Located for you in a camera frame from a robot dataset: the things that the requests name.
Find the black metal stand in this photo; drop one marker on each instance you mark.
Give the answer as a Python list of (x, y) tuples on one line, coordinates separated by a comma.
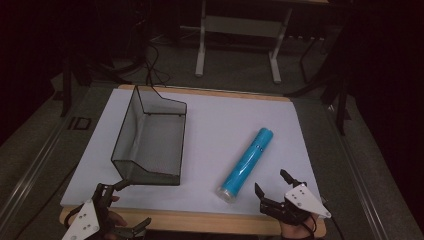
[(66, 86), (341, 110)]

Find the grey metal floor rail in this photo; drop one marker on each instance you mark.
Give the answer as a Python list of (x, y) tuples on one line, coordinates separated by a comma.
[(360, 173), (33, 166)]

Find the blue cylindrical tube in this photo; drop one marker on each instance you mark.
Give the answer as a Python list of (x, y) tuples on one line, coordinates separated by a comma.
[(246, 165)]

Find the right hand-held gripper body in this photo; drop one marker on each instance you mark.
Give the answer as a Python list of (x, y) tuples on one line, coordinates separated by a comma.
[(305, 201)]

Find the person's left hand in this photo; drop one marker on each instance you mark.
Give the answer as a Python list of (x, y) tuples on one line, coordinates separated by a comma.
[(115, 220)]

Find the person's right hand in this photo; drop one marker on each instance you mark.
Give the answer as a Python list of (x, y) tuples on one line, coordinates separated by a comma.
[(296, 231)]

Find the white metal desk frame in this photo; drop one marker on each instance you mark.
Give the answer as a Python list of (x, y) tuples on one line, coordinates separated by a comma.
[(200, 50)]

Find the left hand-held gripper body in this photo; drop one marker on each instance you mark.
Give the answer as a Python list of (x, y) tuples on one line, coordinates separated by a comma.
[(83, 221)]

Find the white table mat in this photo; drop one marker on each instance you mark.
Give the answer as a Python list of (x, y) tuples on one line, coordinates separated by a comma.
[(216, 110)]

